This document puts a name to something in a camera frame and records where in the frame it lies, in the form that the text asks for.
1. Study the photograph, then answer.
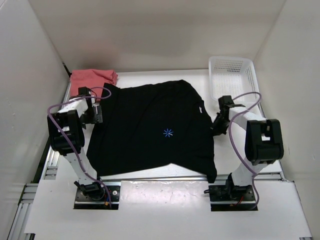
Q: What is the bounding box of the black t shirt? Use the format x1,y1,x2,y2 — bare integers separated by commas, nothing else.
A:
86,80,217,183

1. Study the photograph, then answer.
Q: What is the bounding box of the white plastic laundry basket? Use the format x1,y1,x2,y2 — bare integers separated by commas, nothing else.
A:
208,56,260,105

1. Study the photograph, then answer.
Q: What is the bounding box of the aluminium left frame profile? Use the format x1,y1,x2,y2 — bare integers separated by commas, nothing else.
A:
7,72,77,240

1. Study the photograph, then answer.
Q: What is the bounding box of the pink t shirt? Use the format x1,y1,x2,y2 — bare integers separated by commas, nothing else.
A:
69,69,119,100

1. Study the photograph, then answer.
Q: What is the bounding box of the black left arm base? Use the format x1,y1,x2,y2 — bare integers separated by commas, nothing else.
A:
73,181,121,210

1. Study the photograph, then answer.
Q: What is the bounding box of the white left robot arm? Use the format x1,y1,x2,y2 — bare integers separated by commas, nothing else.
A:
47,87,105,200

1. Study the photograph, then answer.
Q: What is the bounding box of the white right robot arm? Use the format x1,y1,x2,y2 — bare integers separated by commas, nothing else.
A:
211,92,284,200

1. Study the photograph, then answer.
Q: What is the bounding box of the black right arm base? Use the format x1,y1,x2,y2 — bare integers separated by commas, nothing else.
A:
203,179,258,212

